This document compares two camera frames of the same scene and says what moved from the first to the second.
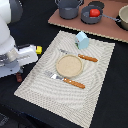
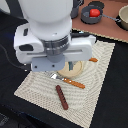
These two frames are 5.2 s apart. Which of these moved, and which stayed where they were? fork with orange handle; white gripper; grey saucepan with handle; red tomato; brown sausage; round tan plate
Moved: white gripper; brown sausage
Stayed: fork with orange handle; red tomato; grey saucepan with handle; round tan plate
